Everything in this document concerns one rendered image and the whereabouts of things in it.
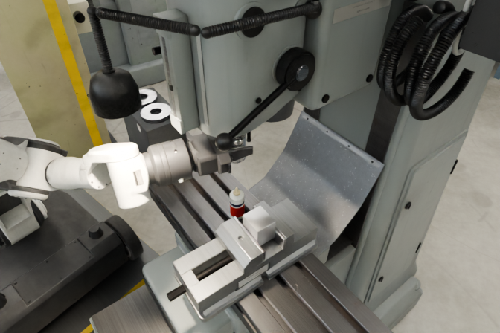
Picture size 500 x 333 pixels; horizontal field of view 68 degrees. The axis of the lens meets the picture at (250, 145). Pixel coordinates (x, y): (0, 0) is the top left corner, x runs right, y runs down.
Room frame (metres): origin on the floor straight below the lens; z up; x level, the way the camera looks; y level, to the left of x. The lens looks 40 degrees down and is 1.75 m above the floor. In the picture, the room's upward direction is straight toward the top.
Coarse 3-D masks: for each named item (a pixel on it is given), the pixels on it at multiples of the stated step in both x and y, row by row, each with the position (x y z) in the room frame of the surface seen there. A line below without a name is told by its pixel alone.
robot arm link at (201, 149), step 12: (168, 144) 0.57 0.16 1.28; (180, 144) 0.57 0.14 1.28; (192, 144) 0.58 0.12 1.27; (204, 144) 0.59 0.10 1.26; (168, 156) 0.54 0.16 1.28; (180, 156) 0.54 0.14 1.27; (192, 156) 0.56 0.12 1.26; (204, 156) 0.55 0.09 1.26; (216, 156) 0.56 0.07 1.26; (228, 156) 0.56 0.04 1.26; (180, 168) 0.53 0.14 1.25; (192, 168) 0.55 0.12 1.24; (204, 168) 0.55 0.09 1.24; (216, 168) 0.56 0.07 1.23; (228, 168) 0.55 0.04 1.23; (180, 180) 0.53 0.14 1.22
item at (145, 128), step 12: (144, 96) 1.00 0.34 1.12; (156, 96) 0.99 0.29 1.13; (144, 108) 0.92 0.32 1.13; (156, 108) 0.92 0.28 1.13; (168, 108) 0.92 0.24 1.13; (132, 120) 0.91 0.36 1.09; (144, 120) 0.87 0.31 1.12; (156, 120) 0.86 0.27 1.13; (168, 120) 0.87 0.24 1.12; (132, 132) 0.94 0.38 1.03; (144, 132) 0.83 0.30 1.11; (156, 132) 0.84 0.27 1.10; (168, 132) 0.86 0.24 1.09; (144, 144) 0.85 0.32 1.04
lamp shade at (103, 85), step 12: (108, 72) 0.47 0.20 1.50; (120, 72) 0.48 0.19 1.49; (96, 84) 0.46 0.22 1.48; (108, 84) 0.46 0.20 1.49; (120, 84) 0.46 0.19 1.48; (132, 84) 0.48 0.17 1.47; (96, 96) 0.45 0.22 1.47; (108, 96) 0.45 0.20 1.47; (120, 96) 0.45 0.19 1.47; (132, 96) 0.46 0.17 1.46; (96, 108) 0.45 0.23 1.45; (108, 108) 0.44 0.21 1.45; (120, 108) 0.45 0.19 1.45; (132, 108) 0.46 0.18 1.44
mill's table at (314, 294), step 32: (160, 192) 0.76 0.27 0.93; (192, 192) 0.76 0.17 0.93; (224, 192) 0.76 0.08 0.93; (192, 224) 0.64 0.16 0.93; (288, 288) 0.47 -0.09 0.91; (320, 288) 0.47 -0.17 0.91; (256, 320) 0.38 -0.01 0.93; (288, 320) 0.38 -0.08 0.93; (320, 320) 0.38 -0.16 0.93; (352, 320) 0.39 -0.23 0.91
